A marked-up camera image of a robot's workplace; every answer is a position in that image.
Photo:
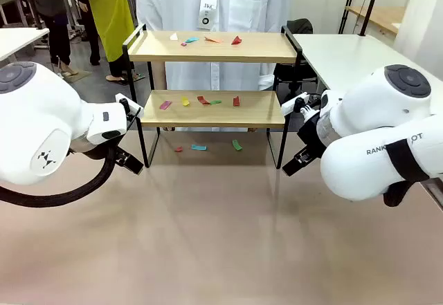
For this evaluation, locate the yellow paper scrap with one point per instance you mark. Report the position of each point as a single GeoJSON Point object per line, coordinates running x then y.
{"type": "Point", "coordinates": [185, 101]}

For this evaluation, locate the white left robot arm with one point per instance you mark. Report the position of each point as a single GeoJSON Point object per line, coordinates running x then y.
{"type": "Point", "coordinates": [34, 111]}

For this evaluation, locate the black office chair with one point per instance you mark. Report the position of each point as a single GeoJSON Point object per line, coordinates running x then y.
{"type": "Point", "coordinates": [299, 26]}

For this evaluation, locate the orange paper scrap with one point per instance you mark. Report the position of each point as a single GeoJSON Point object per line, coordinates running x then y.
{"type": "Point", "coordinates": [212, 40]}

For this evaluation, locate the small white table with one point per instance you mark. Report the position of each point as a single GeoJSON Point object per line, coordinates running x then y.
{"type": "Point", "coordinates": [17, 40]}

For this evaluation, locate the two-tier wooden black-frame shelf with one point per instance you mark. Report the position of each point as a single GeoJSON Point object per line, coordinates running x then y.
{"type": "Point", "coordinates": [214, 50]}

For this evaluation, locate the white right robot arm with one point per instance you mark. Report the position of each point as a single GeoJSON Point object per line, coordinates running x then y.
{"type": "Point", "coordinates": [363, 166]}

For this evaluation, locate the pink paper scrap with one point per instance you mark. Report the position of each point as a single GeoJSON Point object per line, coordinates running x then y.
{"type": "Point", "coordinates": [165, 104]}

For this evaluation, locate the green paper scrap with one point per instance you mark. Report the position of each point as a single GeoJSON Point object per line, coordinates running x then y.
{"type": "Point", "coordinates": [215, 102]}
{"type": "Point", "coordinates": [237, 145]}

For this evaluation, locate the person's right hand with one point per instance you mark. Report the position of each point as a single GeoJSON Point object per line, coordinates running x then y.
{"type": "Point", "coordinates": [168, 129]}

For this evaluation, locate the person in dark clothes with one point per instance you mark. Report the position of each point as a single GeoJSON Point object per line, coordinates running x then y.
{"type": "Point", "coordinates": [52, 0]}

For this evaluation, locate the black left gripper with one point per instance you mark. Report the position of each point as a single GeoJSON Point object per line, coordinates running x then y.
{"type": "Point", "coordinates": [104, 149]}

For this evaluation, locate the person's left hand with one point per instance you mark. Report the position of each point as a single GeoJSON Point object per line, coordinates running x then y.
{"type": "Point", "coordinates": [252, 130]}

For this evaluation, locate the teal paper scrap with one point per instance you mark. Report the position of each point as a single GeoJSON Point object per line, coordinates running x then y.
{"type": "Point", "coordinates": [199, 147]}
{"type": "Point", "coordinates": [191, 40]}

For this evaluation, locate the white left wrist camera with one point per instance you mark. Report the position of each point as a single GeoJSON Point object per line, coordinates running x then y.
{"type": "Point", "coordinates": [128, 101]}

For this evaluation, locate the black pole stand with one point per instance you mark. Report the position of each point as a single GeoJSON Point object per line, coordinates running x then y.
{"type": "Point", "coordinates": [370, 4]}

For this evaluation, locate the wooden background table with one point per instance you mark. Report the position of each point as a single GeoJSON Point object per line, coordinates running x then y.
{"type": "Point", "coordinates": [380, 16]}

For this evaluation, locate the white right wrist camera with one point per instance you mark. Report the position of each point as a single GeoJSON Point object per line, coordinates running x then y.
{"type": "Point", "coordinates": [294, 104]}

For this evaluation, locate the large white table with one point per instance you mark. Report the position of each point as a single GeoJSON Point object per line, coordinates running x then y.
{"type": "Point", "coordinates": [339, 56]}

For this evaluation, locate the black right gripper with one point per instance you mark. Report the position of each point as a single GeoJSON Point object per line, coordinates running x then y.
{"type": "Point", "coordinates": [311, 135]}

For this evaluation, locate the person in yellow apron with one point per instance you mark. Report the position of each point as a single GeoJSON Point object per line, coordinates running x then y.
{"type": "Point", "coordinates": [110, 14]}

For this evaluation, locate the white paper scrap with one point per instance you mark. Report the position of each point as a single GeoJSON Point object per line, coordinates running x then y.
{"type": "Point", "coordinates": [173, 36]}

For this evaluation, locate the black tripod stand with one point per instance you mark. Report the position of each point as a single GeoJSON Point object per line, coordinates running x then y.
{"type": "Point", "coordinates": [349, 0]}

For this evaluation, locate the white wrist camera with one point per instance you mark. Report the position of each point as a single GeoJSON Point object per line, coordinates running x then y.
{"type": "Point", "coordinates": [294, 104]}
{"type": "Point", "coordinates": [128, 101]}

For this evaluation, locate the white name badge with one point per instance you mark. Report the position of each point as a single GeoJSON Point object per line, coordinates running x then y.
{"type": "Point", "coordinates": [208, 7]}

